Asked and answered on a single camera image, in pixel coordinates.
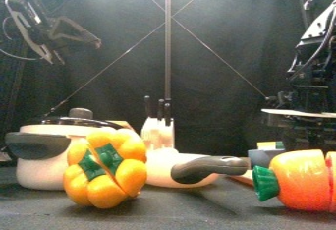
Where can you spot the orange toy carrot green top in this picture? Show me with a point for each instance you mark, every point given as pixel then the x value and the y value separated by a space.
pixel 301 181

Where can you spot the grey-blue box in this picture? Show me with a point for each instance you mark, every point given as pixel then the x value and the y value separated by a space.
pixel 261 158

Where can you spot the pale yellow block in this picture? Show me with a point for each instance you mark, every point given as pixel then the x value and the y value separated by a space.
pixel 268 144

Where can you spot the white plate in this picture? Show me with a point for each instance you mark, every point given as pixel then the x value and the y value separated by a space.
pixel 301 113

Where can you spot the grey vertical frame pole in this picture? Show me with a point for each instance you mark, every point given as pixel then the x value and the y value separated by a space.
pixel 168 37

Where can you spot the white knife block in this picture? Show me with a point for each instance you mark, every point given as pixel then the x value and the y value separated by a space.
pixel 157 135

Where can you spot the pale orange flat piece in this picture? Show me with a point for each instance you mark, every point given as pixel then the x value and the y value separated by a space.
pixel 243 178

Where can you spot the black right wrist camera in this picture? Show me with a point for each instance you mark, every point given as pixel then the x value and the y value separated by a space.
pixel 277 101

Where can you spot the glass lid with grey knob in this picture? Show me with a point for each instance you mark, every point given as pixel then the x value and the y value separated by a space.
pixel 80 119

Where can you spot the yellow toy bell pepper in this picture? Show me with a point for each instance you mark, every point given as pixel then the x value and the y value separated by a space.
pixel 104 171

